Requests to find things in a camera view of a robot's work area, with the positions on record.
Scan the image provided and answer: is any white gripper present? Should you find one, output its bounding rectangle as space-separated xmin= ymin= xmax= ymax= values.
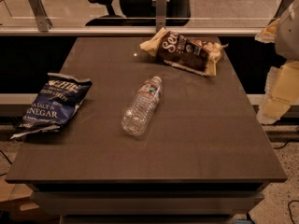
xmin=255 ymin=0 xmax=299 ymax=125

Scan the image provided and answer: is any clear plastic water bottle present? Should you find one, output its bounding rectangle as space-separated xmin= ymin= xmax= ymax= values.
xmin=121 ymin=77 xmax=163 ymax=136

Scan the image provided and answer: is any brown snack bag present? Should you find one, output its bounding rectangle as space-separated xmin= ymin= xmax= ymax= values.
xmin=140 ymin=28 xmax=226 ymax=77

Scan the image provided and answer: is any black office chair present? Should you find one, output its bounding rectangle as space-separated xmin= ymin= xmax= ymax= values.
xmin=86 ymin=0 xmax=191 ymax=26

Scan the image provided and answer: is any blue salt vinegar chips bag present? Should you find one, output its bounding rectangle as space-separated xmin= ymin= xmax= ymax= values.
xmin=11 ymin=73 xmax=92 ymax=139

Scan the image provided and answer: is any glass partition panel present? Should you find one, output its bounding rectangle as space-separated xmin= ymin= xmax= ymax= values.
xmin=0 ymin=0 xmax=283 ymax=28

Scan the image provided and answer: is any cardboard box on floor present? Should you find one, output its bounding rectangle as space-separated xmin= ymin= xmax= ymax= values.
xmin=0 ymin=179 xmax=60 ymax=224

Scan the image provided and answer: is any middle metal partition bracket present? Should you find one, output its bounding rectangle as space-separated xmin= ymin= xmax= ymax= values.
xmin=156 ymin=0 xmax=167 ymax=32

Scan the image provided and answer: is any black floor cable right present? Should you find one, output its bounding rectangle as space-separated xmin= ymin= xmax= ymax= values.
xmin=272 ymin=138 xmax=299 ymax=224

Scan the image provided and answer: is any black floor cable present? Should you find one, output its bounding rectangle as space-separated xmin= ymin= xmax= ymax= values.
xmin=272 ymin=138 xmax=299 ymax=224
xmin=0 ymin=148 xmax=13 ymax=177

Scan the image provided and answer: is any left metal partition bracket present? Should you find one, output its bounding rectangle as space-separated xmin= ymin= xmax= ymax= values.
xmin=28 ymin=0 xmax=52 ymax=32

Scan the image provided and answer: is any black floor cable left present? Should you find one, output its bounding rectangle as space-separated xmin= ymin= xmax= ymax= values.
xmin=0 ymin=148 xmax=13 ymax=177

